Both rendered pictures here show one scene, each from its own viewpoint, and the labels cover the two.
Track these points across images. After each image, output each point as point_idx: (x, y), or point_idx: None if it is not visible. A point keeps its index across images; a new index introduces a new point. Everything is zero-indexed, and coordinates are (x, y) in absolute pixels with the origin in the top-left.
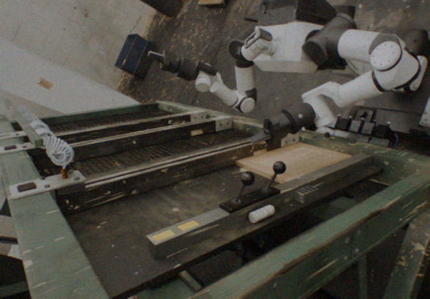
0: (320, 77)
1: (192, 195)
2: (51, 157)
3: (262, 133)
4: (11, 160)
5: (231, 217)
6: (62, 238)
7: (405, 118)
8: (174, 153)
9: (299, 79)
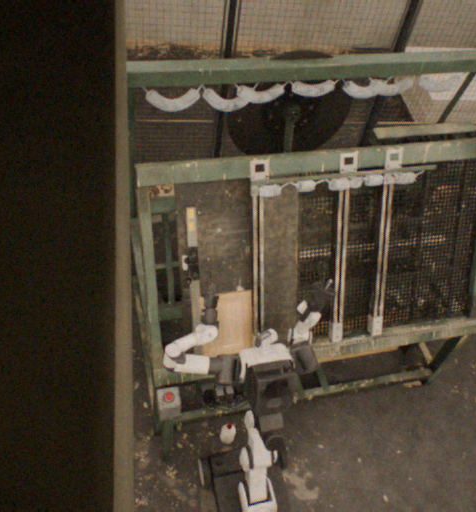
0: (362, 496)
1: (228, 245)
2: (264, 185)
3: (212, 291)
4: (320, 160)
5: (188, 247)
6: (197, 177)
7: (235, 464)
8: None
9: (390, 485)
